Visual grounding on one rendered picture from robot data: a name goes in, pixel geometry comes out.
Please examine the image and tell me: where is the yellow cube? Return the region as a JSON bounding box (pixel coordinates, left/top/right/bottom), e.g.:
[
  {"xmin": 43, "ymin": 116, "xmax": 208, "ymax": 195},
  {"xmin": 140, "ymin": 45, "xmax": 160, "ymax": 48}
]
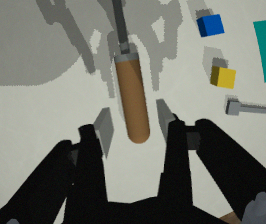
[{"xmin": 210, "ymin": 66, "xmax": 236, "ymax": 89}]

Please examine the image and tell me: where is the blue cube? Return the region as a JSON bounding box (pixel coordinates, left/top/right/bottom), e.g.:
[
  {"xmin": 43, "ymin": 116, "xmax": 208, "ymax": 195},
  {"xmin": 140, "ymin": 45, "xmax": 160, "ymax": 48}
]
[{"xmin": 196, "ymin": 14, "xmax": 225, "ymax": 37}]

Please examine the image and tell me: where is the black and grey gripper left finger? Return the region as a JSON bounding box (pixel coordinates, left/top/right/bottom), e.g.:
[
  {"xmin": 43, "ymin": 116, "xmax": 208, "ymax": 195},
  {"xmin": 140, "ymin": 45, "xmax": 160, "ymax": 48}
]
[{"xmin": 0, "ymin": 107, "xmax": 114, "ymax": 224}]

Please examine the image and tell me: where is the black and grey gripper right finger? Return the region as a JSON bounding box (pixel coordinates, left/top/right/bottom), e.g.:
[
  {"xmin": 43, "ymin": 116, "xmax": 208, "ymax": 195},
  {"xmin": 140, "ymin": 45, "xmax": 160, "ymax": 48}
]
[{"xmin": 151, "ymin": 99, "xmax": 266, "ymax": 224}]

